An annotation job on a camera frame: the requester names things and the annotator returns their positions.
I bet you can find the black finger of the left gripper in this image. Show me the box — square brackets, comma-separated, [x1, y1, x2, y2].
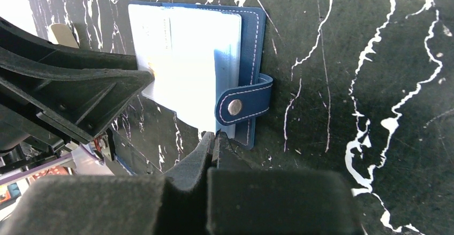
[1, 19, 154, 145]

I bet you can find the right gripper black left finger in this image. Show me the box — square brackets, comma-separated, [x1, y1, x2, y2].
[1, 132, 215, 234]

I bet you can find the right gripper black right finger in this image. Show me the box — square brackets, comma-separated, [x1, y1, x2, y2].
[208, 131, 364, 234]

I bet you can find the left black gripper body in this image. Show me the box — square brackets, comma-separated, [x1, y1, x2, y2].
[1, 101, 115, 186]

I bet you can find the blue leather card holder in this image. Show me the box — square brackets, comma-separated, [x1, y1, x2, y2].
[128, 2, 273, 149]

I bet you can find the white eraser block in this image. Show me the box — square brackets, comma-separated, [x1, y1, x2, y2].
[47, 23, 79, 48]

